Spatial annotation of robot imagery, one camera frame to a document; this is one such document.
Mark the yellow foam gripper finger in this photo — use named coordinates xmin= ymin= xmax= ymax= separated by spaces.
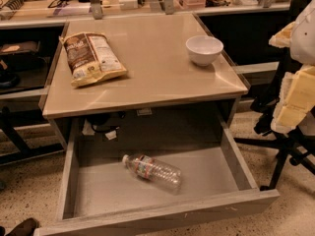
xmin=269 ymin=22 xmax=295 ymax=48
xmin=271 ymin=65 xmax=315 ymax=134

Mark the brown chip bag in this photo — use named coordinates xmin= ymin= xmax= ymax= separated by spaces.
xmin=60 ymin=31 xmax=127 ymax=88

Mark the black office chair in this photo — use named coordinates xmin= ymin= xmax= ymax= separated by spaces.
xmin=234 ymin=0 xmax=315 ymax=192

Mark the clear plastic water bottle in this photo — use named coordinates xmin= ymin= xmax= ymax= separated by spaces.
xmin=122 ymin=154 xmax=182 ymax=193

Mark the dark shoe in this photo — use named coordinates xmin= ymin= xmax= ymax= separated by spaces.
xmin=6 ymin=218 xmax=38 ymax=236

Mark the beige top counter cabinet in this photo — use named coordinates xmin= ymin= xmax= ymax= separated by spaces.
xmin=42 ymin=14 xmax=247 ymax=139

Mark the white ceramic bowl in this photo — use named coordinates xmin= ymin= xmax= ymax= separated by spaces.
xmin=186 ymin=35 xmax=223 ymax=66

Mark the long background workbench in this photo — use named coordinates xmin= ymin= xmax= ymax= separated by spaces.
xmin=0 ymin=0 xmax=290 ymax=28

